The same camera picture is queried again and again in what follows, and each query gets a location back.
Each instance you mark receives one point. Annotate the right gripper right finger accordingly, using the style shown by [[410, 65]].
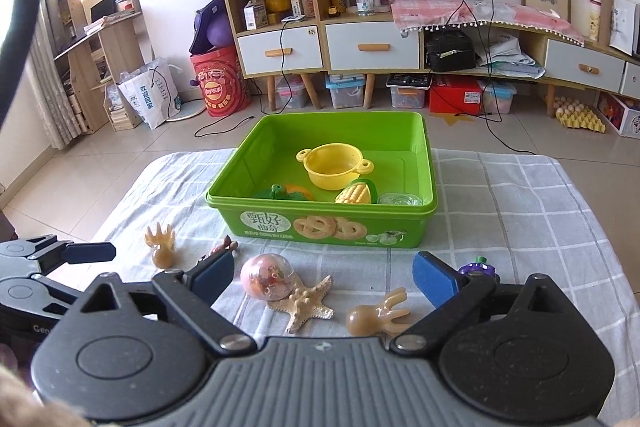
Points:
[[459, 302]]

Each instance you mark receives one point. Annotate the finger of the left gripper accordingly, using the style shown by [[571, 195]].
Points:
[[51, 253]]

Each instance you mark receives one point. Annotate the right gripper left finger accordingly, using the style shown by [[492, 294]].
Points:
[[189, 296]]

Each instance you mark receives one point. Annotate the purple toy grapes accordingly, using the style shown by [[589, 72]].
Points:
[[479, 265]]

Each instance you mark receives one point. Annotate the pink capsule ball toy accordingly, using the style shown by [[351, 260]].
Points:
[[267, 277]]

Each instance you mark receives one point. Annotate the beige starfish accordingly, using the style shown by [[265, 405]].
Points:
[[304, 303]]

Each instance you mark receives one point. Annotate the clear plastic bottle toy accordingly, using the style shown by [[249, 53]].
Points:
[[399, 199]]

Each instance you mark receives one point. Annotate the orange toy pumpkin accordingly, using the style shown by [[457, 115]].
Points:
[[285, 192]]

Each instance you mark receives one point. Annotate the yellow toy corn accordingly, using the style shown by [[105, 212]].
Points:
[[358, 192]]

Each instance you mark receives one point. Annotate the yellow toy pot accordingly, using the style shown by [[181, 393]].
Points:
[[331, 167]]

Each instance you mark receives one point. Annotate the brown rubber hand toy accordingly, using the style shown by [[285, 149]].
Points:
[[162, 244]]

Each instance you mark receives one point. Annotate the red squirrel figurine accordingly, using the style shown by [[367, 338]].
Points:
[[227, 246]]

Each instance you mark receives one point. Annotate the grey checked table cloth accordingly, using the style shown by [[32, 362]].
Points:
[[523, 215]]

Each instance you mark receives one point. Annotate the green plastic cookie box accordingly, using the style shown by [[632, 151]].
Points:
[[397, 144]]

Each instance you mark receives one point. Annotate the white paper shopping bag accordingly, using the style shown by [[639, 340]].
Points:
[[151, 92]]

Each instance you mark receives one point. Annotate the red cardboard box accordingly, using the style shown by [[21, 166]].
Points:
[[455, 95]]

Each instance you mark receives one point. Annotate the red snack bucket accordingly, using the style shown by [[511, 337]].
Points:
[[219, 75]]

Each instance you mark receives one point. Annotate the yellow egg tray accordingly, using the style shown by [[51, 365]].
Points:
[[573, 114]]

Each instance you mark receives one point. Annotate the wooden desk shelf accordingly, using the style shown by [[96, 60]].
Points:
[[80, 49]]

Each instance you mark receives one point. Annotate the black bag on shelf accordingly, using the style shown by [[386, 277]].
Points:
[[449, 49]]

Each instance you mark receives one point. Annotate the low wooden tv cabinet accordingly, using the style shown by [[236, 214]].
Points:
[[566, 64]]

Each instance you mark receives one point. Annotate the purple plush toy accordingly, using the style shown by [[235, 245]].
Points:
[[212, 29]]

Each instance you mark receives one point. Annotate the pink checked cabinet cloth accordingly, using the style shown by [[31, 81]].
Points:
[[409, 15]]

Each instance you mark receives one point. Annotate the wooden white drawer cabinet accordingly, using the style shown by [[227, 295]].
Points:
[[369, 45]]

